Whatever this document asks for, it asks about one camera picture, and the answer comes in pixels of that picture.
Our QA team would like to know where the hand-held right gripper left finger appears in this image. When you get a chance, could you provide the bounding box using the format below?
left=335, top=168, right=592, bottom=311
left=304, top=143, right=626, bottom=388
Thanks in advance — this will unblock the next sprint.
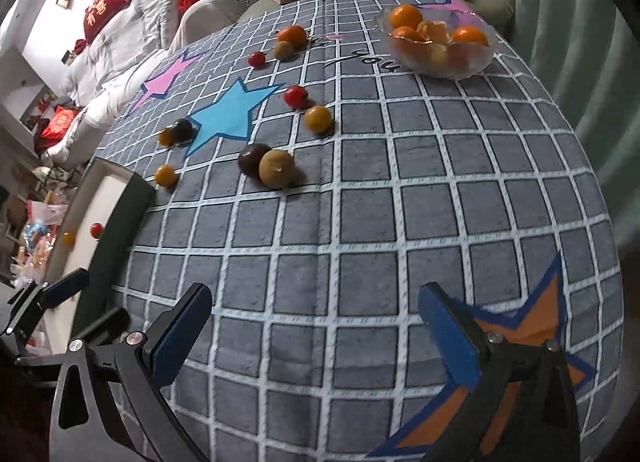
left=50, top=283, right=213, bottom=462

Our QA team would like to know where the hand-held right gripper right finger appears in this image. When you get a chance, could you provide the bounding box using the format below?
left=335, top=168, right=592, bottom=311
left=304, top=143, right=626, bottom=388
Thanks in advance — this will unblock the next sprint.
left=418, top=283, right=581, bottom=462

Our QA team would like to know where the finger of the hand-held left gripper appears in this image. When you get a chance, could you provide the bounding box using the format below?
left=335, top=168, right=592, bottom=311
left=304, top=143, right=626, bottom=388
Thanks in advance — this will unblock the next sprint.
left=71, top=306, right=131, bottom=346
left=4, top=269, right=91, bottom=339

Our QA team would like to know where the grey cardboard box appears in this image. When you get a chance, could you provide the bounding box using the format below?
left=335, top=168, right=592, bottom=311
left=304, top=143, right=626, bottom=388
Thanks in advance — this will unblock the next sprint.
left=45, top=158, right=157, bottom=343

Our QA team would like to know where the pile of snack packets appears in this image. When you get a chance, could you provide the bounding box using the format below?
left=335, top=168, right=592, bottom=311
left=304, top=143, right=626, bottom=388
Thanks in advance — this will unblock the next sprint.
left=0, top=182, right=76, bottom=293

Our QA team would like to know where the grey checked star tablecloth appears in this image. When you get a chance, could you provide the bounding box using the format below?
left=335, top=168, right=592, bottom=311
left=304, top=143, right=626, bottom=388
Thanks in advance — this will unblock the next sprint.
left=90, top=0, right=623, bottom=462

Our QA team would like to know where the red patterned pillow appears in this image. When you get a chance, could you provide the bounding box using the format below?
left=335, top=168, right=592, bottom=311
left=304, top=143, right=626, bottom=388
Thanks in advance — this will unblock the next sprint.
left=40, top=104, right=81, bottom=140

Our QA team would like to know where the reddish purple plum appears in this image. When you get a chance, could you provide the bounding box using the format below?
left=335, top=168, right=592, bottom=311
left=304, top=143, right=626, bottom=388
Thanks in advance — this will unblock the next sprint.
left=237, top=143, right=273, bottom=177

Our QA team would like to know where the white sofa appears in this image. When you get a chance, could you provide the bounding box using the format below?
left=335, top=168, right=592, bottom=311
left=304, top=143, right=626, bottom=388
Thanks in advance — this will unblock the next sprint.
left=40, top=0, right=261, bottom=168

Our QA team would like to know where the clear glass bowl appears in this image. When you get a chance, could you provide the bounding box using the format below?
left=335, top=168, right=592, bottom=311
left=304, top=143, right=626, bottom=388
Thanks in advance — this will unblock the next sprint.
left=375, top=6, right=498, bottom=81

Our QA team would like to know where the large red lettered pillow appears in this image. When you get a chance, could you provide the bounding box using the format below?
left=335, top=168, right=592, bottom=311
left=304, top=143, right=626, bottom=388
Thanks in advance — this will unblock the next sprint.
left=82, top=0, right=137, bottom=47

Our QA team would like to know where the grey striped quilt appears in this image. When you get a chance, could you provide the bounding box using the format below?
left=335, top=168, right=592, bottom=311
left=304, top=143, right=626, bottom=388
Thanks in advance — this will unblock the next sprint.
left=65, top=0, right=266, bottom=93

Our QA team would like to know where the peeled tangerine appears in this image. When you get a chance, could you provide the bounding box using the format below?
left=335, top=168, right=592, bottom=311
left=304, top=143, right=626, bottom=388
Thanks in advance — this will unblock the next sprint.
left=417, top=19, right=455, bottom=45

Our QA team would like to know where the light green curtain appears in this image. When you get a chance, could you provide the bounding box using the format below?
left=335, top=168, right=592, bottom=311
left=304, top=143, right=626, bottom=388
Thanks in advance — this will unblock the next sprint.
left=442, top=0, right=640, bottom=253

